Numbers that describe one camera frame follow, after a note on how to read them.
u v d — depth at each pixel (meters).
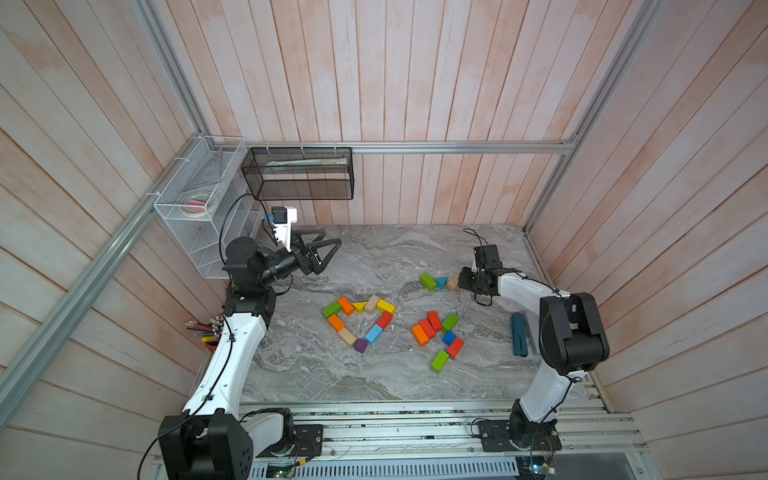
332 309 0.95
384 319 0.95
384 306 0.96
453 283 1.00
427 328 0.90
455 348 0.89
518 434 0.66
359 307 0.95
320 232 0.70
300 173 1.05
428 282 1.02
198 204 0.73
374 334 0.90
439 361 0.85
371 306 0.96
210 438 0.39
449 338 0.90
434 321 0.93
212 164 0.86
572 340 0.50
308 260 0.59
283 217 0.58
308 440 0.74
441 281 1.02
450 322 0.93
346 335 0.90
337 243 0.62
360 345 0.89
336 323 0.93
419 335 0.90
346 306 0.96
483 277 0.74
